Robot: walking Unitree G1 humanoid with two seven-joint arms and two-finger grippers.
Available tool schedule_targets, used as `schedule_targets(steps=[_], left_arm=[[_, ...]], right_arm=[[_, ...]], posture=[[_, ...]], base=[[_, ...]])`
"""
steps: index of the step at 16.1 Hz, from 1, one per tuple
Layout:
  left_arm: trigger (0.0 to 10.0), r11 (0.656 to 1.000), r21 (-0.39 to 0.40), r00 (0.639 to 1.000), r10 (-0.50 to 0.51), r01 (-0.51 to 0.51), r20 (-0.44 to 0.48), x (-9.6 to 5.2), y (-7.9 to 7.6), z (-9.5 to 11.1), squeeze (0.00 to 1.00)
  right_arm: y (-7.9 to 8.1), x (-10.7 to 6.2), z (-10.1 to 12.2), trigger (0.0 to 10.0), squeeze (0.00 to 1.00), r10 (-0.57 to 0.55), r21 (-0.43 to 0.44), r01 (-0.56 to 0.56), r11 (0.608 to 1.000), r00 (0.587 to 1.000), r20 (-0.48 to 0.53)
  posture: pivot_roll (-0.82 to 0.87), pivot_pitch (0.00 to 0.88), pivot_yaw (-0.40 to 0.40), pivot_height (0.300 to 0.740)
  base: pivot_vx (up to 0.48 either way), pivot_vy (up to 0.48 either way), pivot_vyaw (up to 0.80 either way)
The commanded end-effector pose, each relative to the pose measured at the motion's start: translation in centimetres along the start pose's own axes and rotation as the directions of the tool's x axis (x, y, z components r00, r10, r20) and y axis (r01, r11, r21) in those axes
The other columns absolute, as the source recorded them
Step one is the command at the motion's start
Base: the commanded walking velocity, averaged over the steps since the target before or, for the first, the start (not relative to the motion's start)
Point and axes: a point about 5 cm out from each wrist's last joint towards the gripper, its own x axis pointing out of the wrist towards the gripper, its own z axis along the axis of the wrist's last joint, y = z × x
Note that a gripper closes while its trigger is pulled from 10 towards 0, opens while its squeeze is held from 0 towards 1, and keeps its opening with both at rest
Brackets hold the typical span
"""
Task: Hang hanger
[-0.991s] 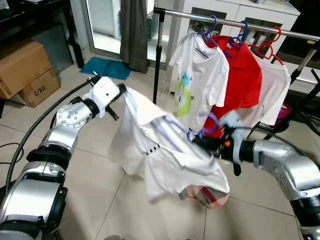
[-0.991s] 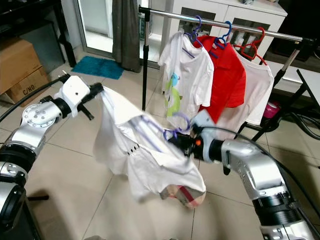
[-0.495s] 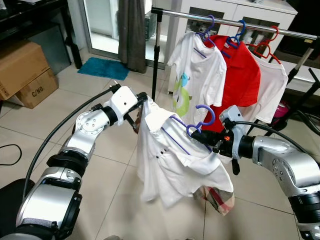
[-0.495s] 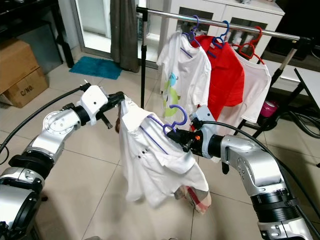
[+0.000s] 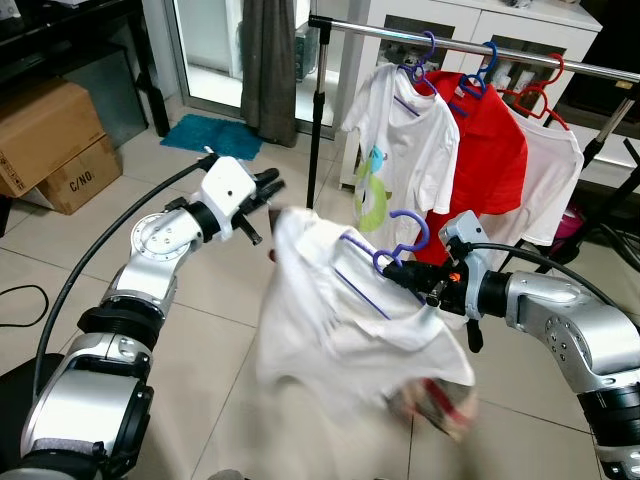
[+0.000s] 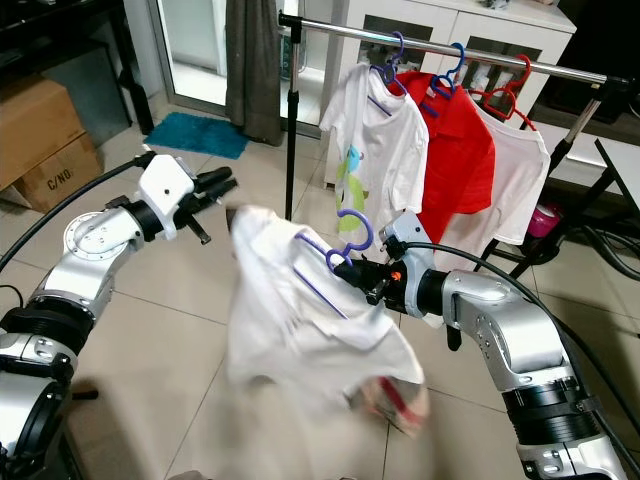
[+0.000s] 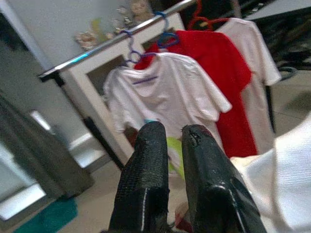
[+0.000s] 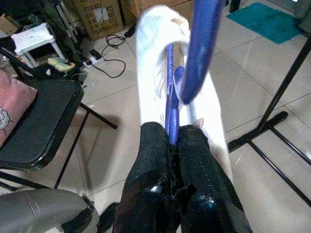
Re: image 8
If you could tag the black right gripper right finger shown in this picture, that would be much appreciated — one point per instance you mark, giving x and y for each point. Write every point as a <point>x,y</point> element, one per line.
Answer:
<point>204,184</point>

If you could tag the teal floor mat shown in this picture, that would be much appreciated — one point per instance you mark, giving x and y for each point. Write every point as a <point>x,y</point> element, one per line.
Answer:
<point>264,21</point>

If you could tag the white button shirt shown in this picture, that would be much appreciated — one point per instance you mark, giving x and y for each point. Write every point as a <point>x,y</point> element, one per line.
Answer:
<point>148,72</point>

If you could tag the yellow green plush toy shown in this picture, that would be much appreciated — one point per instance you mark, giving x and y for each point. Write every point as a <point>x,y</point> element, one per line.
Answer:
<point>60,63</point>

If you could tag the purple plastic hanger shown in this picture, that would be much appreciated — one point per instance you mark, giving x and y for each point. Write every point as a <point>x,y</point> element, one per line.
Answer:
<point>199,48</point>

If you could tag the black metal rack stand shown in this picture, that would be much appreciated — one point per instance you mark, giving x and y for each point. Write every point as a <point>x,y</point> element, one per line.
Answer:
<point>281,89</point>

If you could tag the dark green hanging garment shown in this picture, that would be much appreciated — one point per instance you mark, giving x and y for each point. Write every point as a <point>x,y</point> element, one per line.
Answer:
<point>60,29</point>

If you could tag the black folding chair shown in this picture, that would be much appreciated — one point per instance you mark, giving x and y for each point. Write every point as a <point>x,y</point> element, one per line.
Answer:
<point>48,121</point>

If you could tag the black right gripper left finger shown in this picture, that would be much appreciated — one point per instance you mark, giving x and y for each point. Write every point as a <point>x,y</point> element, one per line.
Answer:
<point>150,170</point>

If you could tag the white power strip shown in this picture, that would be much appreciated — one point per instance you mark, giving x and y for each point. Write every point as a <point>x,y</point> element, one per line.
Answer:
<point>93,59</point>

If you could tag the pink flower cushion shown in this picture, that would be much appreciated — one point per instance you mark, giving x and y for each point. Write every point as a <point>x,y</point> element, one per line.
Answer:
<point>14,104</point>

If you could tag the printed brown cardboard box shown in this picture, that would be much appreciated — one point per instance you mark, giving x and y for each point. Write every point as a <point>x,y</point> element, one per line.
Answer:
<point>102,19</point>

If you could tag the white plastic stool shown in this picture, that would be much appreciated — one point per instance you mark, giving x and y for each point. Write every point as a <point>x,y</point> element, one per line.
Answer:
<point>31,38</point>

